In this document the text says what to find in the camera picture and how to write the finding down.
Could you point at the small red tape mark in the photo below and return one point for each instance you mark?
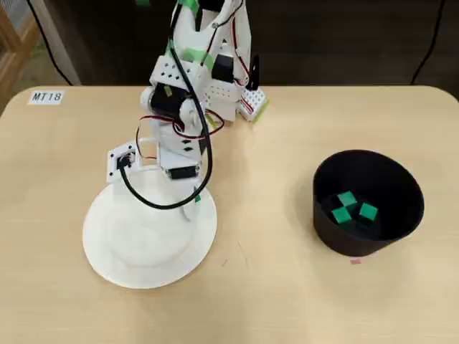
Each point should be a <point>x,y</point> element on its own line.
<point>356,261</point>

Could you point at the white paper plate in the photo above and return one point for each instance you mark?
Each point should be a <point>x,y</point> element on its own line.
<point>143,251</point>

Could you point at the yellow green base mat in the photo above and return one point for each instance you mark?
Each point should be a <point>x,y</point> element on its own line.
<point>264,107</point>

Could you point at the green cube block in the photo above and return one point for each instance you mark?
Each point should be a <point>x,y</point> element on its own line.
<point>198,201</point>
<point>368,211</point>
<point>346,199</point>
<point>341,215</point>

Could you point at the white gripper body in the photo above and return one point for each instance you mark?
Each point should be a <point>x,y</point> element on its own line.
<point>180,173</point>

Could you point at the white MT18 label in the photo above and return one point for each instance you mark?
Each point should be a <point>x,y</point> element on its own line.
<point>46,97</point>

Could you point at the green masking tape strip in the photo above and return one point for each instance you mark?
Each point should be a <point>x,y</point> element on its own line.
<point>191,4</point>
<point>142,2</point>
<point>195,54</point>

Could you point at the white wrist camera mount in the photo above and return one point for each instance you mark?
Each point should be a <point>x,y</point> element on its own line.
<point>112,168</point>

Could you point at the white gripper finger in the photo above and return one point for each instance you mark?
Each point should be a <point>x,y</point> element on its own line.
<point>190,214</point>
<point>198,189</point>

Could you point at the wooden frame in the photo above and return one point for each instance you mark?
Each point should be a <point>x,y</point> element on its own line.
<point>10,53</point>

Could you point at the black round pot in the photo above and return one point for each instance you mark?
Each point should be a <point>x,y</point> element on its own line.
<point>358,243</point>

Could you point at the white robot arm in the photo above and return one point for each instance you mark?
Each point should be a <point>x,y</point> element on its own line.
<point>186,30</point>

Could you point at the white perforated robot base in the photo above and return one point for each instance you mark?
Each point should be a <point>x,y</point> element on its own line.
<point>254,102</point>

